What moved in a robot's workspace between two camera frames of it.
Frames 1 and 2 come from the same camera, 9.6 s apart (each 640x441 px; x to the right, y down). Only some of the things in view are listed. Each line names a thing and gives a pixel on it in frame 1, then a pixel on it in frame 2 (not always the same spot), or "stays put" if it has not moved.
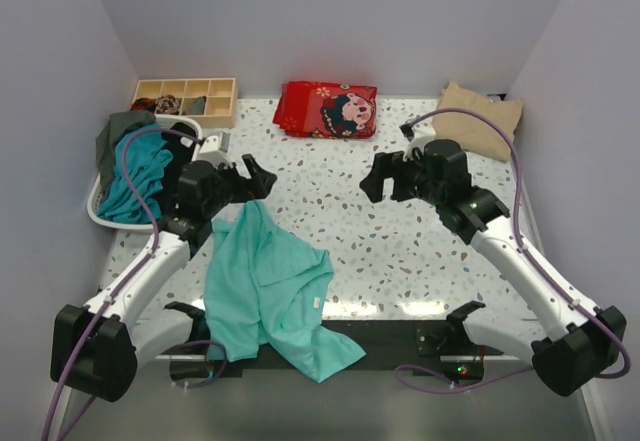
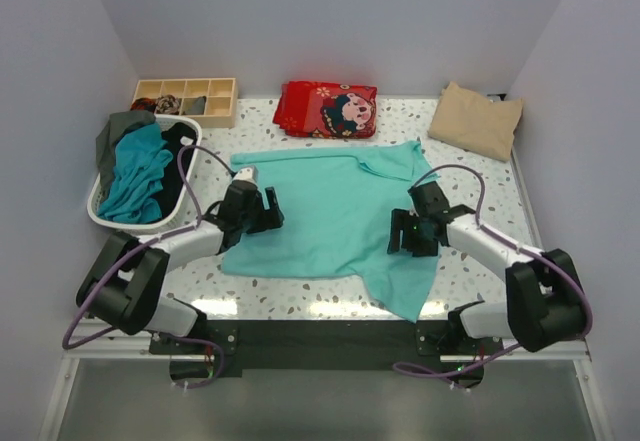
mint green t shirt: [261, 287] to [337, 206]
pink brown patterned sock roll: [168, 104] stays put
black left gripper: [256, 188] to [269, 218]
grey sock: [194, 105] stays put
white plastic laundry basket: [95, 187] stays put
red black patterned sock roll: [144, 103] stays put
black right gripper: [387, 165] to [400, 220]
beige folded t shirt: [474, 135] stays put
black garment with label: [182, 147] stays put
